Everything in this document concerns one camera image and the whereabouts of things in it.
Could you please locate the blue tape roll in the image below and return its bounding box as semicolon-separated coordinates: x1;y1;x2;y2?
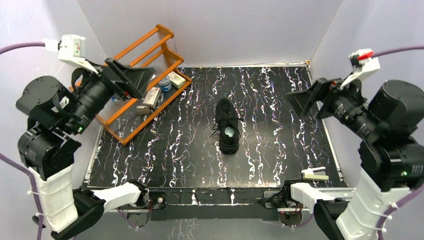
158;75;172;93

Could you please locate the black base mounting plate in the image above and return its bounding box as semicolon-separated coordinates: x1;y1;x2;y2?
117;187;315;222

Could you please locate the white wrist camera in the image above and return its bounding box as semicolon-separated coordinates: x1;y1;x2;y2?
339;48;381;90
42;34;99;74

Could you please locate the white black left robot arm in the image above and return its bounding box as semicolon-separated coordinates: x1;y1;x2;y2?
16;58;155;240

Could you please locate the beige rectangular box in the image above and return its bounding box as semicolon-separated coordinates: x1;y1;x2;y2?
143;87;162;108

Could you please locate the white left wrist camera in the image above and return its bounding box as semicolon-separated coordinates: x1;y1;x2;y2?
42;34;99;74

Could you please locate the orange wooden shelf rack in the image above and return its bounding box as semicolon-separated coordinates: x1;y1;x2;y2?
68;23;193;146

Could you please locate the aluminium frame rail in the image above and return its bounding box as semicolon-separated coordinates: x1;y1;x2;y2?
66;187;365;214

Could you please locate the black mesh shoe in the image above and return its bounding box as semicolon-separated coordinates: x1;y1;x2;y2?
213;98;241;155

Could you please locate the small green white box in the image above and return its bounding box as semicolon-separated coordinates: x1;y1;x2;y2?
167;71;186;89

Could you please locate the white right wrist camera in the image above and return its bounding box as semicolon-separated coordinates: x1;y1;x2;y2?
339;48;381;90

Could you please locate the beige plastic clip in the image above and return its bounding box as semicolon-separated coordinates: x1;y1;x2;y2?
301;166;329;181

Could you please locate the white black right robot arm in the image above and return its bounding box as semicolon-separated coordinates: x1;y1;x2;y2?
281;78;424;240

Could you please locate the small grey block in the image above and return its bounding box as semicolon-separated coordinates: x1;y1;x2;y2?
135;105;150;115

